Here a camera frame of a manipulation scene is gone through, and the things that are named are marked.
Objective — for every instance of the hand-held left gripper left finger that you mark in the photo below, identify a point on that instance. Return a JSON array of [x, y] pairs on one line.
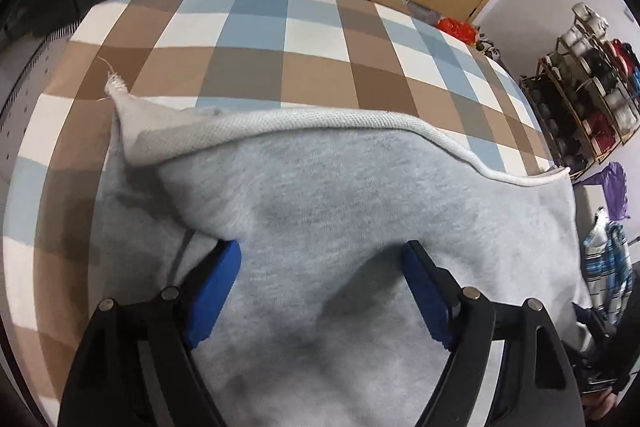
[[212, 297]]

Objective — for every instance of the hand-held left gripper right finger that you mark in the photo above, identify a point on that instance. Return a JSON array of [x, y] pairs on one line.
[[430, 297]]

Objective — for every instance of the grey sweatshirt red print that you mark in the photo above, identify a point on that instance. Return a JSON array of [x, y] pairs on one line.
[[325, 207]]

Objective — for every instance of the person's right hand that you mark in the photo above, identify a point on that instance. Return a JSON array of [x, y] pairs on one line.
[[607, 407]]

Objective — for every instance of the purple bag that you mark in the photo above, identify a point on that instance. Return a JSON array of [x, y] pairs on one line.
[[610, 187]]

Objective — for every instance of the brown blue checkered tablecloth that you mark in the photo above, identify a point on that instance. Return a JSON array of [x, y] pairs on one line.
[[280, 57]]

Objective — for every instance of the shoe rack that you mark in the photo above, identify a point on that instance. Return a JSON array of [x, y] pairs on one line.
[[585, 87]]

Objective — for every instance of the orange plastic bag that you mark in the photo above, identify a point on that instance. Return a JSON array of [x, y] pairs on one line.
[[456, 29]]

